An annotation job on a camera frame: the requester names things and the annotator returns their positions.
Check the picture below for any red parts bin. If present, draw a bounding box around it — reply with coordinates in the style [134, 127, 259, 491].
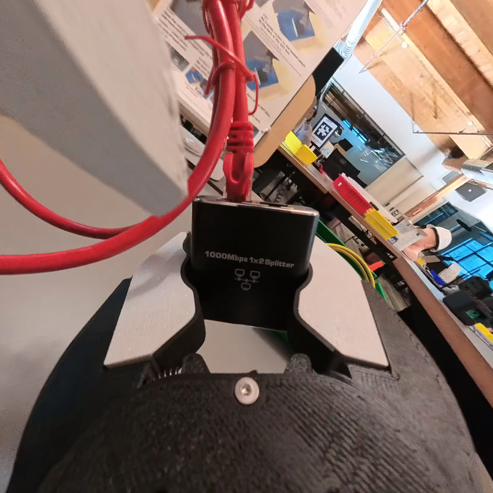
[332, 173, 376, 214]

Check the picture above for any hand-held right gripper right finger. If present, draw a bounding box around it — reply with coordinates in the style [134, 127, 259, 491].
[291, 239, 391, 378]

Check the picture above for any instruction sheet on clipboard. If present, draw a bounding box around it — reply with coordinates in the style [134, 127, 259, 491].
[252, 73, 320, 168]

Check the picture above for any black ethernet splitter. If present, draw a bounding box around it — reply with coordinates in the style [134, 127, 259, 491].
[190, 196, 321, 329]

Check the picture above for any black-framed printed tag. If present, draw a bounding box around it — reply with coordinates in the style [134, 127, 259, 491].
[310, 113, 340, 149]

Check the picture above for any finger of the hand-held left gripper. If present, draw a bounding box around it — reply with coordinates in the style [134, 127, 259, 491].
[0, 0, 190, 217]

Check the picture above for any red ethernet cable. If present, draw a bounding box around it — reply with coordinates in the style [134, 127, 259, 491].
[0, 0, 258, 275]

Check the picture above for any small yellow parts bin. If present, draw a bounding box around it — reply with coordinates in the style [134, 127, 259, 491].
[283, 131, 318, 166]

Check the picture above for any white board stand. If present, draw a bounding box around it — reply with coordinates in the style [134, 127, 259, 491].
[179, 112, 226, 182]

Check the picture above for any stack of yellow parts bins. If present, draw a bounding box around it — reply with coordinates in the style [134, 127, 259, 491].
[362, 210, 399, 239]

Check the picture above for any white hard hat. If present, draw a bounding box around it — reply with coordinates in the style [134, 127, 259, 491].
[424, 225, 453, 251]

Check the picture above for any printed instruction sheet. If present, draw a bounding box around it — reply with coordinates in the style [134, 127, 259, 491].
[152, 0, 372, 133]

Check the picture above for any green storage bin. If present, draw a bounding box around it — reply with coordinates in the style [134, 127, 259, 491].
[316, 220, 387, 301]

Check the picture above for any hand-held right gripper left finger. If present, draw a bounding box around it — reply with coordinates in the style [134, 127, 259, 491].
[103, 231, 206, 368]

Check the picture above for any yellow ethernet cable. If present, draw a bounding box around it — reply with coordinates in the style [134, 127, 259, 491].
[327, 243, 376, 287]

